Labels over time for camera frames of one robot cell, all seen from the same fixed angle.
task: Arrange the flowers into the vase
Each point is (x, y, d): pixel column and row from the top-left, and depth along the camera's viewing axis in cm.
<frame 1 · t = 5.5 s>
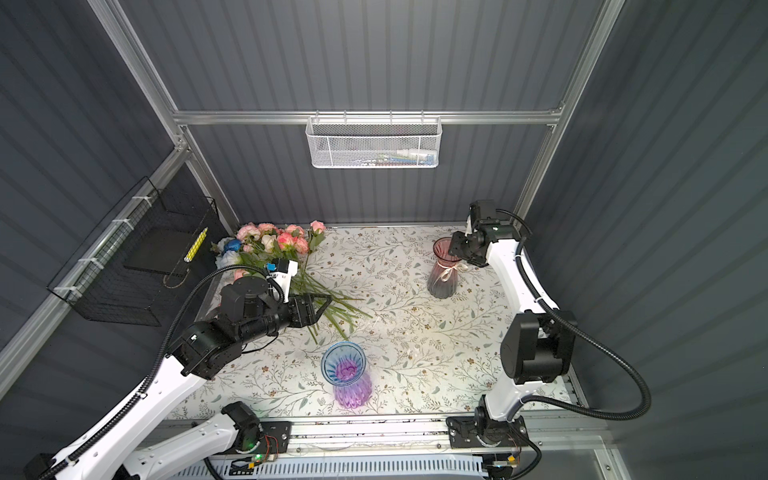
left hand: (323, 298, 68), fingers open
right hand: (460, 250, 87), fingers open
red glass vase with ribbon: (443, 277, 91), point 14 cm above the table
blue purple glass vase: (343, 365, 68), point 20 cm above the table
bunch of artificial flowers: (254, 245, 107), point 8 cm above the table

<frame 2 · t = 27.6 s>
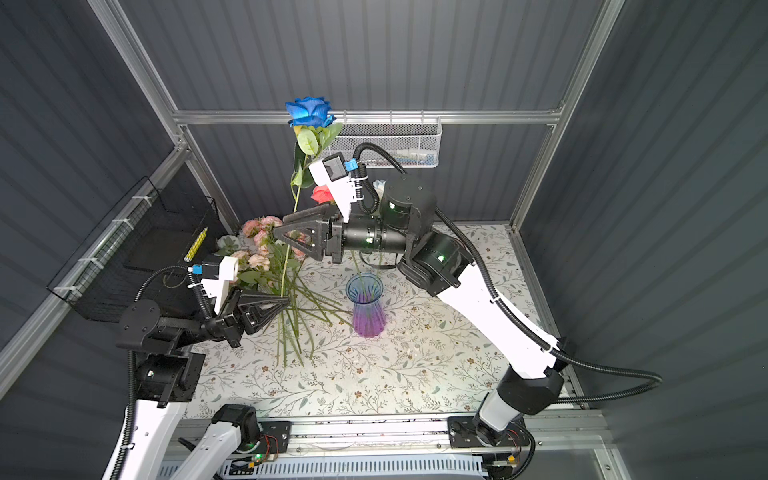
left hand: (290, 305, 52), fingers closed
right hand: (280, 237, 44), fingers open
blue purple glass vase: (368, 316, 95), point 2 cm above the table
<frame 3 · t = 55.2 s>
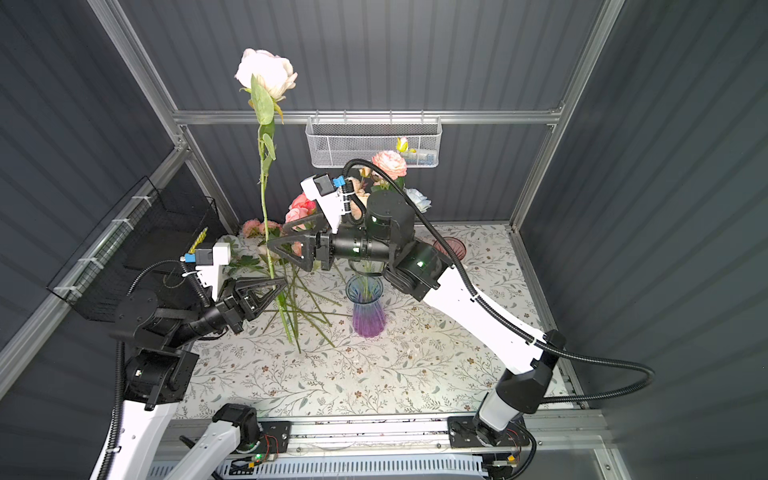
left hand: (286, 285, 52), fingers closed
right hand: (277, 245, 48), fingers open
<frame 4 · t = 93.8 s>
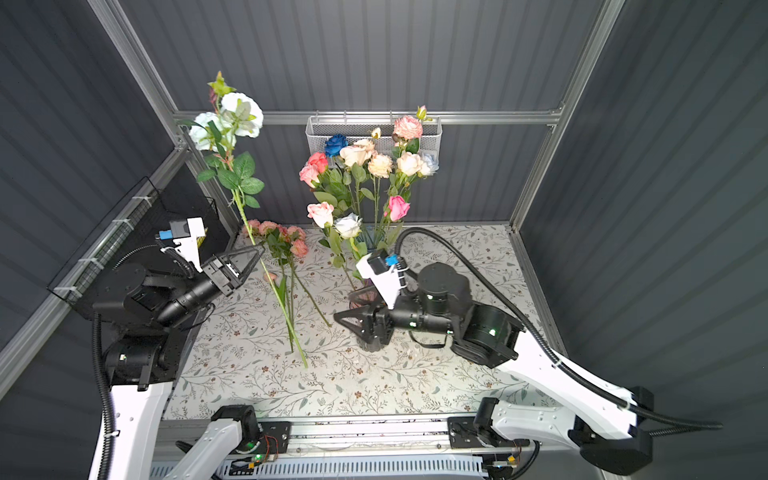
left hand: (262, 249, 54), fingers closed
right hand: (345, 311, 52), fingers open
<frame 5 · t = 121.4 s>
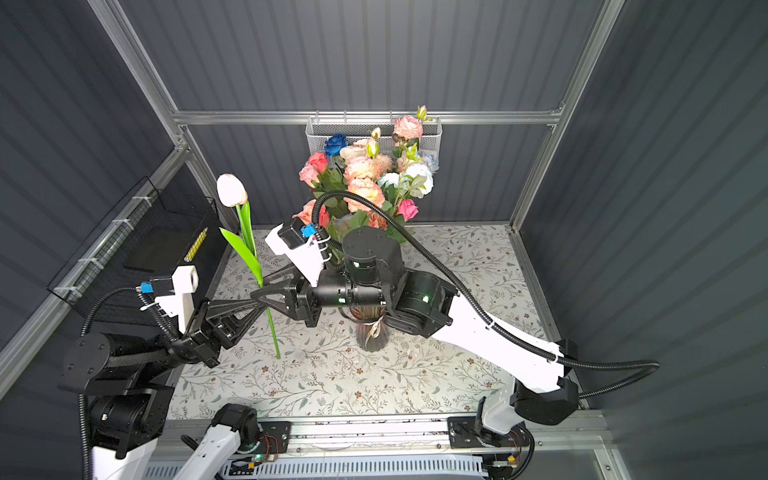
left hand: (267, 307, 45), fingers closed
right hand: (256, 296, 44), fingers open
